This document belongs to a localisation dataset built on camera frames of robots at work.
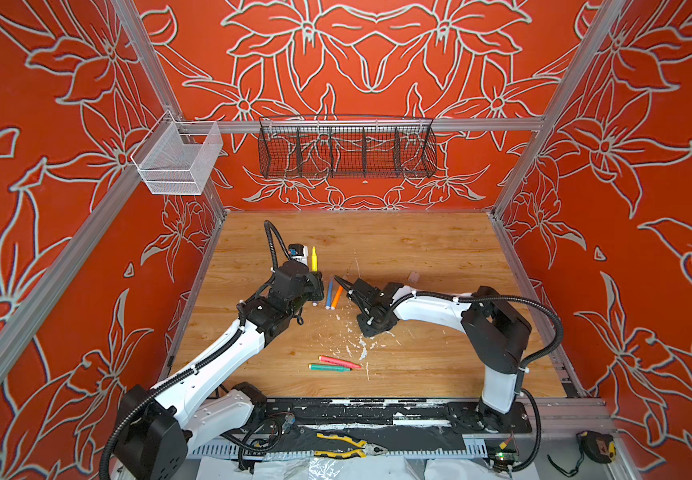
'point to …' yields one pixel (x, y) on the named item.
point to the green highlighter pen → (329, 367)
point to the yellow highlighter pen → (314, 260)
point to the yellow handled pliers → (365, 448)
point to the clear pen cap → (414, 276)
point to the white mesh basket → (177, 157)
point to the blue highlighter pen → (329, 294)
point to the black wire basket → (347, 146)
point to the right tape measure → (597, 446)
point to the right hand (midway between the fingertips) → (364, 328)
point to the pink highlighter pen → (339, 362)
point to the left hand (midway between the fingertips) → (318, 271)
